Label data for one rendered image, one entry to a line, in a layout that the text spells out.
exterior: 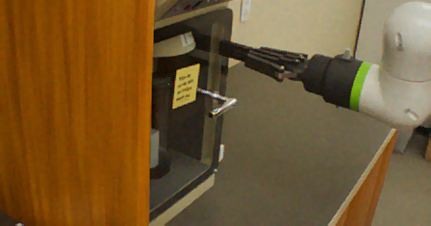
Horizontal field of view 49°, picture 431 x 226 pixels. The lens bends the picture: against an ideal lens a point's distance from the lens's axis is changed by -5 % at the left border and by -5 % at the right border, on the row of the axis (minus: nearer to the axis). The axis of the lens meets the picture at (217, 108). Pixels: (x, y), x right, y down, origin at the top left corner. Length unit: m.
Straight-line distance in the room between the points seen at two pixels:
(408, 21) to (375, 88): 0.14
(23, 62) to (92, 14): 0.21
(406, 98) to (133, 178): 0.46
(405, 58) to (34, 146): 0.67
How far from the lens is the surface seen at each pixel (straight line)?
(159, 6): 0.74
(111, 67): 0.72
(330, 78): 0.89
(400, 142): 3.63
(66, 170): 0.90
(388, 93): 0.85
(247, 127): 1.52
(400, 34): 0.79
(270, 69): 0.92
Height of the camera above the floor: 1.63
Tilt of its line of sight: 25 degrees down
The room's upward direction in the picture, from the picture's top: 5 degrees clockwise
